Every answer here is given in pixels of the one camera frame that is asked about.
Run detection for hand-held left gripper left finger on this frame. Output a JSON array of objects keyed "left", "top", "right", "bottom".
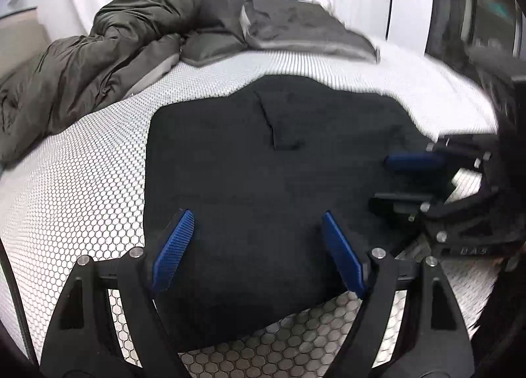
[{"left": 39, "top": 209, "right": 196, "bottom": 378}]

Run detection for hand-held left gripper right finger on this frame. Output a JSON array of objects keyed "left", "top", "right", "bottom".
[{"left": 322, "top": 211, "right": 473, "bottom": 378}]

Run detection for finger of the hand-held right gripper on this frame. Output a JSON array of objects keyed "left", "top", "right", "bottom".
[
  {"left": 384, "top": 135, "right": 498, "bottom": 174},
  {"left": 369, "top": 185, "right": 501, "bottom": 241}
]

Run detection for black pants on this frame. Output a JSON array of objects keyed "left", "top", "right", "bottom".
[{"left": 144, "top": 75, "right": 453, "bottom": 352}]

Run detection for person's right forearm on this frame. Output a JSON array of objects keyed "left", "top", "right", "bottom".
[{"left": 468, "top": 257, "right": 526, "bottom": 378}]

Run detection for white honeycomb patterned mattress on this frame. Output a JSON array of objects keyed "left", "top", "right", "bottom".
[{"left": 0, "top": 38, "right": 514, "bottom": 378}]

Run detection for dark grey duvet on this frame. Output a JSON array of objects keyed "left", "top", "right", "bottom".
[{"left": 0, "top": 0, "right": 381, "bottom": 165}]

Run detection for beige padded headboard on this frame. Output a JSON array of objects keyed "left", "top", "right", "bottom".
[{"left": 0, "top": 12, "right": 52, "bottom": 83}]

